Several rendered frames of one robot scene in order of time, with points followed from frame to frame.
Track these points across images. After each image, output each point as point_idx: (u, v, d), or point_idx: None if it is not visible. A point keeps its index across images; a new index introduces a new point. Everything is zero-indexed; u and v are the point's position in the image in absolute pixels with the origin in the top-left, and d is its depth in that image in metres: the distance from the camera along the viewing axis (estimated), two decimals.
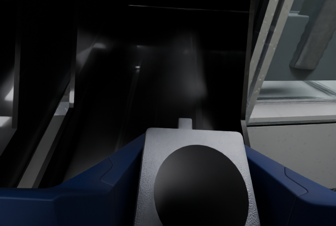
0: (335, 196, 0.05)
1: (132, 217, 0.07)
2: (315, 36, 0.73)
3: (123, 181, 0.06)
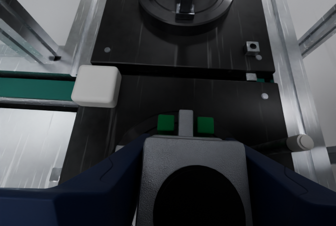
0: (335, 196, 0.05)
1: (132, 217, 0.07)
2: None
3: (123, 181, 0.06)
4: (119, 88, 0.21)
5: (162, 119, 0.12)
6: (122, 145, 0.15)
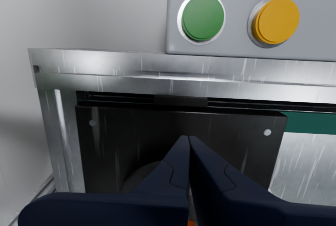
0: (260, 192, 0.05)
1: None
2: None
3: (187, 184, 0.06)
4: None
5: None
6: None
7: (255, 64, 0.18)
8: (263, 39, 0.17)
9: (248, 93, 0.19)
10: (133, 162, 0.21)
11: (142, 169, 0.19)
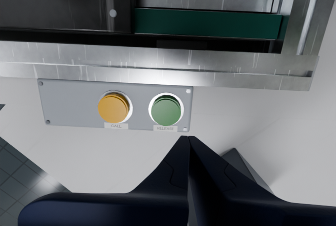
0: (260, 192, 0.05)
1: None
2: None
3: (187, 184, 0.06)
4: None
5: None
6: None
7: (120, 77, 0.22)
8: (119, 98, 0.22)
9: (119, 52, 0.21)
10: None
11: None
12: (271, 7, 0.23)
